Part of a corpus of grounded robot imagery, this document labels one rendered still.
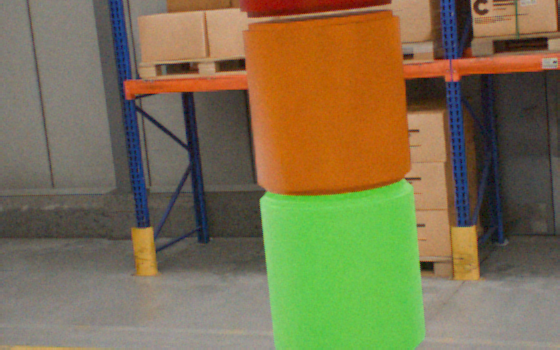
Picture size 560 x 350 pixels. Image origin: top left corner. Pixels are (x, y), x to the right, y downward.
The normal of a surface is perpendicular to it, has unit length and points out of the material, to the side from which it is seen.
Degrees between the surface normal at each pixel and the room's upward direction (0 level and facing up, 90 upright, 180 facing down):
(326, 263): 90
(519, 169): 90
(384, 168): 90
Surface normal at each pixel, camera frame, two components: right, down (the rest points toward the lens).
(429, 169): -0.39, 0.14
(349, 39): 0.34, 0.12
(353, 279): 0.09, 0.15
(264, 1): -0.64, 0.18
